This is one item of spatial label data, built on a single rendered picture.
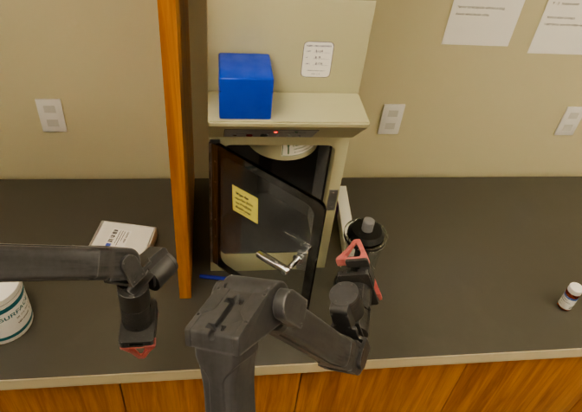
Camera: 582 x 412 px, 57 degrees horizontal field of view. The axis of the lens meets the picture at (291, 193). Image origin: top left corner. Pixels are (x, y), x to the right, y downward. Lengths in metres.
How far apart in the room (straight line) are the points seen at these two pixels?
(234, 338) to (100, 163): 1.28
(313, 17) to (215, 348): 0.67
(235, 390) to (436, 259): 1.09
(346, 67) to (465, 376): 0.93
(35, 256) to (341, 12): 0.69
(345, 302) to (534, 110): 1.17
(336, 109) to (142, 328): 0.58
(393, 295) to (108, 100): 0.99
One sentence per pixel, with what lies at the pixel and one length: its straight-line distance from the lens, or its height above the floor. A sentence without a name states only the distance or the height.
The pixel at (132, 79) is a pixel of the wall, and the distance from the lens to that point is 1.65.
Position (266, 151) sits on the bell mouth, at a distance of 1.28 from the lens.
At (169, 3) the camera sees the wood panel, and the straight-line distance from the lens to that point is 0.97.
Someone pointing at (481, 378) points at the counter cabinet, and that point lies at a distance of 1.68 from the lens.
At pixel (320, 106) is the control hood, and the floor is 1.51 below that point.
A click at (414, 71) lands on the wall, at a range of 1.72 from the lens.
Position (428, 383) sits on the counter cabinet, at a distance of 1.63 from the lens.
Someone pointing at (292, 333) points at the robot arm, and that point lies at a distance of 0.78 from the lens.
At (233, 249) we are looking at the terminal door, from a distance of 1.36.
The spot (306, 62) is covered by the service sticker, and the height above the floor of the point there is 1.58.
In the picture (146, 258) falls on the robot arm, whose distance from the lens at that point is 1.06.
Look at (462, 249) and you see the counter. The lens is 1.72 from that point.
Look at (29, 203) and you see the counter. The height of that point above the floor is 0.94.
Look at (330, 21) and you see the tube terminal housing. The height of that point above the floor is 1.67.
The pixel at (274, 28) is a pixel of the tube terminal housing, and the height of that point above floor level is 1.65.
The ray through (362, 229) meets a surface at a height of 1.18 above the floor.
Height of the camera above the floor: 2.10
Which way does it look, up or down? 41 degrees down
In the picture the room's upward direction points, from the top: 7 degrees clockwise
